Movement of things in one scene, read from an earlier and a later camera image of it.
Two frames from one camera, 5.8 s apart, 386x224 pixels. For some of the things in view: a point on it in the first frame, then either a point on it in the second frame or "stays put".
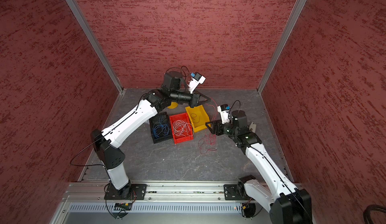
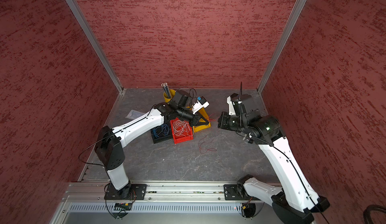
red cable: [211, 105] -> [209, 119]
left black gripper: [195, 99] -> [195, 120]
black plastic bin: [161, 128] stays put
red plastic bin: [181, 127] stays put
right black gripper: [219, 124] -> [223, 120]
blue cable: [161, 128] stays put
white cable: [181, 127] stays put
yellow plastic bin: [198, 117] stays put
